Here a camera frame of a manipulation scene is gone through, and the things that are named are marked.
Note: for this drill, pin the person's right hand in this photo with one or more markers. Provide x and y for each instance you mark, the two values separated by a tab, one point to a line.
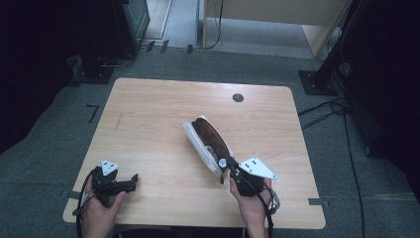
251	206

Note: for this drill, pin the person's left hand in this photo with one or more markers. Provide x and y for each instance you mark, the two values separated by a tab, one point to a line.
99	214

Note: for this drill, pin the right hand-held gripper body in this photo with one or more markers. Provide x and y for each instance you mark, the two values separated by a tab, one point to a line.
252	175

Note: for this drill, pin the black cabinet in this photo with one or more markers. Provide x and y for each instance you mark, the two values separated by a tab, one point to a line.
132	23

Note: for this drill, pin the grey round table grommet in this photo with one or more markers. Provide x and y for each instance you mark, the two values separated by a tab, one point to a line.
237	97

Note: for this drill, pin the light wooden furniture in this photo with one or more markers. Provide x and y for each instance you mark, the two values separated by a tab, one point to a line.
284	20

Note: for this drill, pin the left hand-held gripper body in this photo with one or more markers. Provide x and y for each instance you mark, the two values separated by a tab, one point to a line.
107	181

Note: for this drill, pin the black stand with base plate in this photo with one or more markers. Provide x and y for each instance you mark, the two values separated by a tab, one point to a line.
94	71
317	82

